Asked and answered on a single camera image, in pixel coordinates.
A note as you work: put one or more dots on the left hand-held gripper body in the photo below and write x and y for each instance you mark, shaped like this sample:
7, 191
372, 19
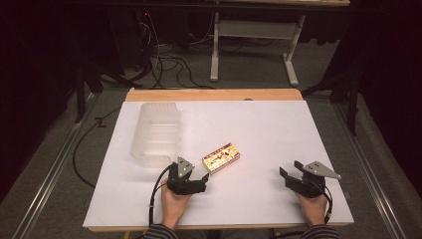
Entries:
180, 184

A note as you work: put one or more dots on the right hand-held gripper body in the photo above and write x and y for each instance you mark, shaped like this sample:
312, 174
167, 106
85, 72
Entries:
310, 186

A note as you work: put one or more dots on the person's right hand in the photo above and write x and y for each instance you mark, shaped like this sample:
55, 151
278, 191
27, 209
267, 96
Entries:
313, 209

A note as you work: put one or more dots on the person's left hand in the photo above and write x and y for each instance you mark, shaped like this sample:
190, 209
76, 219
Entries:
174, 207

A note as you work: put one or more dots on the printed yellow snack box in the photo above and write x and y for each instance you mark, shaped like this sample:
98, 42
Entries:
221, 158

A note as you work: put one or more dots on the white table sheet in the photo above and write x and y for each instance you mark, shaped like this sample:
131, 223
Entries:
252, 132

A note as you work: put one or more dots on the translucent plastic container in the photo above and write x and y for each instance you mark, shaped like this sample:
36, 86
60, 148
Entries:
156, 136

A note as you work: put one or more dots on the black metal stand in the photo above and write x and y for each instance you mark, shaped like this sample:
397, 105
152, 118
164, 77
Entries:
86, 86
348, 96

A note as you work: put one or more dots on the metal floor rail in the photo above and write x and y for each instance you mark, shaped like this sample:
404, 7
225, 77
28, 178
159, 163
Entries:
49, 172
368, 166

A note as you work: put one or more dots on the white metal desk frame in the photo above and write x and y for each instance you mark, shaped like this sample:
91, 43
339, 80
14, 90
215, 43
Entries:
253, 30

